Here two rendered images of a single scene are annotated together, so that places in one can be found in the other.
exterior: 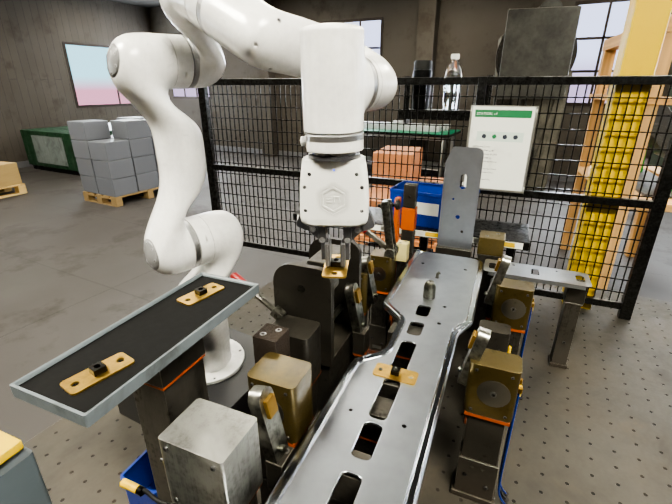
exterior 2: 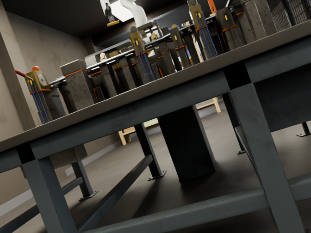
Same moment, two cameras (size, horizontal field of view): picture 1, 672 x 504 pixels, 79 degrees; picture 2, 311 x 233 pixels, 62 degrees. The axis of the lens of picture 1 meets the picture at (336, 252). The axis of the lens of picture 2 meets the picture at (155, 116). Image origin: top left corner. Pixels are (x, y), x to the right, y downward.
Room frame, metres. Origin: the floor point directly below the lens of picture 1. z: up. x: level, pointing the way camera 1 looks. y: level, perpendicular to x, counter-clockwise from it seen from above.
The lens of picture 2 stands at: (0.22, -1.72, 0.61)
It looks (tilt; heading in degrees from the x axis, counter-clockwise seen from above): 1 degrees down; 76
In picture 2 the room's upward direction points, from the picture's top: 20 degrees counter-clockwise
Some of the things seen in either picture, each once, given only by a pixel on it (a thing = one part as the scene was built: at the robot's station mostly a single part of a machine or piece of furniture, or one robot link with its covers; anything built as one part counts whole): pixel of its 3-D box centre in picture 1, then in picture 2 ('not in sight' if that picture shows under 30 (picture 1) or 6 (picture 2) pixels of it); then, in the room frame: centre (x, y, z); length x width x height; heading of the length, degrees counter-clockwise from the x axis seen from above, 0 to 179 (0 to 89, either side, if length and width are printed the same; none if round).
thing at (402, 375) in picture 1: (395, 371); not in sight; (0.64, -0.12, 1.01); 0.08 x 0.04 x 0.01; 67
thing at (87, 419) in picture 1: (160, 328); (109, 51); (0.56, 0.28, 1.16); 0.37 x 0.14 x 0.02; 157
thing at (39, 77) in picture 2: not in sight; (43, 102); (0.02, -0.07, 0.88); 0.14 x 0.09 x 0.36; 67
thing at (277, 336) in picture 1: (276, 415); (133, 74); (0.64, 0.12, 0.90); 0.05 x 0.05 x 0.40; 67
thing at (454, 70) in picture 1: (452, 82); not in sight; (1.70, -0.45, 1.53); 0.07 x 0.07 x 0.20
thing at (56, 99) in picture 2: not in sight; (56, 108); (0.06, 0.13, 0.84); 0.12 x 0.05 x 0.29; 67
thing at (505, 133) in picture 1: (497, 149); not in sight; (1.54, -0.60, 1.30); 0.23 x 0.02 x 0.31; 67
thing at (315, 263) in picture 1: (321, 345); (156, 58); (0.81, 0.04, 0.95); 0.18 x 0.13 x 0.49; 157
